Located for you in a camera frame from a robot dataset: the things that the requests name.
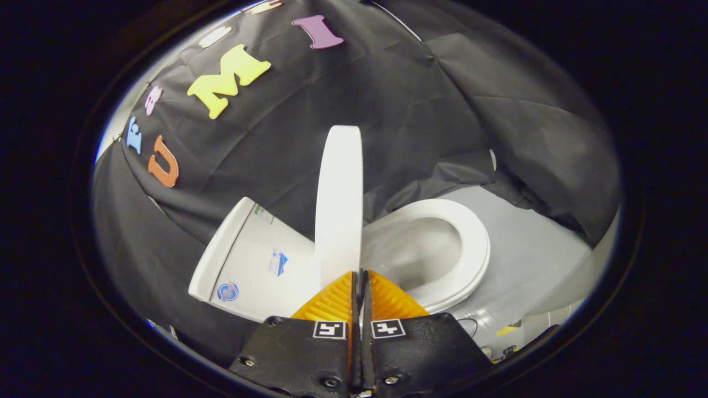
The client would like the white ceramic toilet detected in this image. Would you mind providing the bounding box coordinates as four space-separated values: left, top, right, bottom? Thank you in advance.
188 196 492 324

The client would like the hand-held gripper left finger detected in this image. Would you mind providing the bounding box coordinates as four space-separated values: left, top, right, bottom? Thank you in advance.
228 271 359 396

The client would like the white toilet lid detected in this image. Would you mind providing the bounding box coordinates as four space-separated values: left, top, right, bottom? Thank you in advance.
314 125 365 289

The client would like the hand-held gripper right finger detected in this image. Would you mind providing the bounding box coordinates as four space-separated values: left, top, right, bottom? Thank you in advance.
362 270 494 396

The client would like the white toilet seat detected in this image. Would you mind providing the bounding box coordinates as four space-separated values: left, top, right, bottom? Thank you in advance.
362 198 492 315

